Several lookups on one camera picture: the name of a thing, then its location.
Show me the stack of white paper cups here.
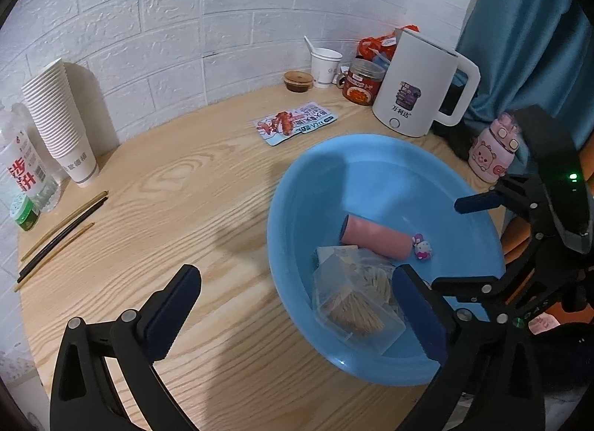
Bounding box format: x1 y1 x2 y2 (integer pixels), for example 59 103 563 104
21 58 100 188

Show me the pink cylindrical roll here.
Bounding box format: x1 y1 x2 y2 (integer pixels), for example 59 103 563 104
341 214 414 261

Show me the dark chopstick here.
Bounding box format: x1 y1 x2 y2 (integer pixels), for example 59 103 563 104
17 197 108 282

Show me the blue curtain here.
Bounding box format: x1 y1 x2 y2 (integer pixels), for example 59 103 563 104
434 0 594 167

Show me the white paper cup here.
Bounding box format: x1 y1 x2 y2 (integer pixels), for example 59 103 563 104
310 48 343 89

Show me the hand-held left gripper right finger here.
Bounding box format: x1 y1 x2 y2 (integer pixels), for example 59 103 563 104
392 265 544 431

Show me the clear toothpick box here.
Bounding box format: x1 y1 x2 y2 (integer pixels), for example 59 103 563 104
312 252 409 355

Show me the small cartoon toy figure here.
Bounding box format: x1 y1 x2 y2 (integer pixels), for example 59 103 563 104
411 233 434 261

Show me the white electric kettle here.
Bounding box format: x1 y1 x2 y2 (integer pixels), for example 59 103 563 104
371 28 481 138

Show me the orange plastic bag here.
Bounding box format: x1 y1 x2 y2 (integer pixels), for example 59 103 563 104
357 25 421 62

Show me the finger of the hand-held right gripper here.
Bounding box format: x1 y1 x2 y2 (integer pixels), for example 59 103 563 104
455 177 541 217
431 233 541 307

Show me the brown sauce cup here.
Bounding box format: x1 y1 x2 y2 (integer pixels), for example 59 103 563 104
284 70 315 94

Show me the light wooden chopstick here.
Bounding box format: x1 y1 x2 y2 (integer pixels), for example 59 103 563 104
14 223 95 291
21 190 109 261

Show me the red labelled clear jar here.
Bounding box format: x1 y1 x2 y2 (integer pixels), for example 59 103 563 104
342 58 387 107

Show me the clear water bottle red label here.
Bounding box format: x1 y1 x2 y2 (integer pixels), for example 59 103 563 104
0 101 63 214

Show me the wooden desktop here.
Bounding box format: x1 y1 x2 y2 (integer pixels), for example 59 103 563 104
16 82 506 431

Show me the pink cartoon kids bottle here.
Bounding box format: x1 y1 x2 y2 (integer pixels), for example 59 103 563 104
466 111 523 183

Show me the blue plastic basin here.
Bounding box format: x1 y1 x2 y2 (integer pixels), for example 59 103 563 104
267 134 504 388

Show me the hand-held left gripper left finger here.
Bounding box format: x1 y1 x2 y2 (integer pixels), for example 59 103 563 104
50 265 202 431

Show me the light blue snack packet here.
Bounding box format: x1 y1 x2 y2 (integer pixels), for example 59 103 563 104
253 103 339 147

